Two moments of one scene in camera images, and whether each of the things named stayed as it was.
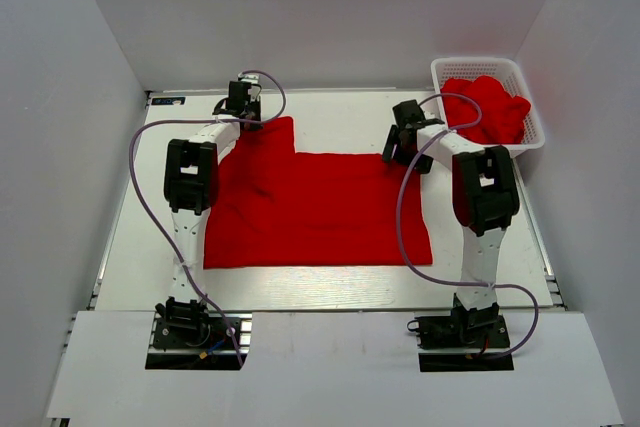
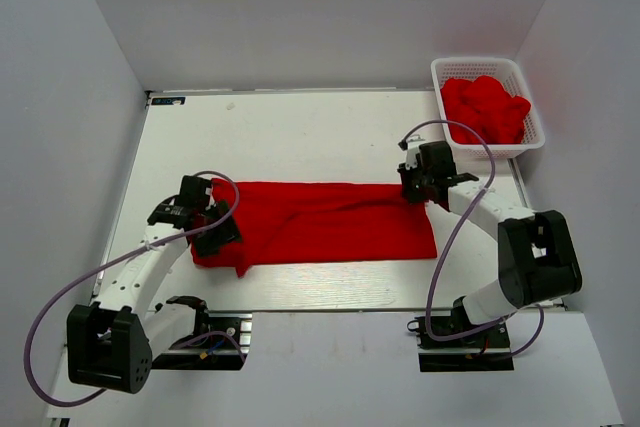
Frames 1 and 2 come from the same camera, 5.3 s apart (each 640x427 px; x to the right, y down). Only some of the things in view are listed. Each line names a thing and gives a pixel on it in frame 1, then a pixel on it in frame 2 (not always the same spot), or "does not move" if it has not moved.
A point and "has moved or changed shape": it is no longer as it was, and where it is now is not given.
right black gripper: (396, 136) to (407, 192)
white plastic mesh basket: (503, 69) does not move
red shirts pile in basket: (502, 116) does not move
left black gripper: (258, 123) to (227, 233)
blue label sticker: (168, 100) does not move
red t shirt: (269, 206) has moved or changed shape
